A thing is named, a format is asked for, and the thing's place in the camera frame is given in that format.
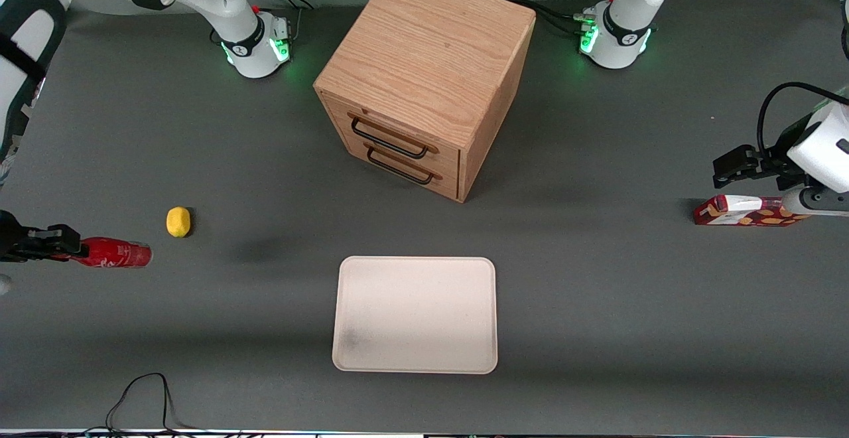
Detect black wire drawer handle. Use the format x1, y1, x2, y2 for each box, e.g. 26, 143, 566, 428
350, 115, 430, 160
365, 146, 436, 186

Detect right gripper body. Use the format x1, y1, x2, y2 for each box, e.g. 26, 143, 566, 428
0, 209, 33, 264

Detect red coke bottle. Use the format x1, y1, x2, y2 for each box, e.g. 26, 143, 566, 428
68, 237, 153, 269

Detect red tartan cookie box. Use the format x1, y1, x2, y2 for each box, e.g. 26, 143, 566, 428
693, 195, 811, 227

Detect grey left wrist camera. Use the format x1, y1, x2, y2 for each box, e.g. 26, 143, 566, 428
779, 188, 849, 218

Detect black looped table cable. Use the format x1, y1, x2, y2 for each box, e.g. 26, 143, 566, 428
105, 372, 201, 434

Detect black left arm base cable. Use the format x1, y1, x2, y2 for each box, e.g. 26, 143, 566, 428
507, 0, 599, 36

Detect yellow lemon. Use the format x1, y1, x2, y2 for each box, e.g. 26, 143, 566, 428
166, 206, 192, 238

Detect wooden two-drawer cabinet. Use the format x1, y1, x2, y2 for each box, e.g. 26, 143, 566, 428
313, 0, 537, 204

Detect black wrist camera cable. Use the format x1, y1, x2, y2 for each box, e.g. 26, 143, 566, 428
756, 82, 849, 157

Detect cream rectangular plastic tray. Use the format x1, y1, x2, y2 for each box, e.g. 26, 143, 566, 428
332, 255, 498, 374

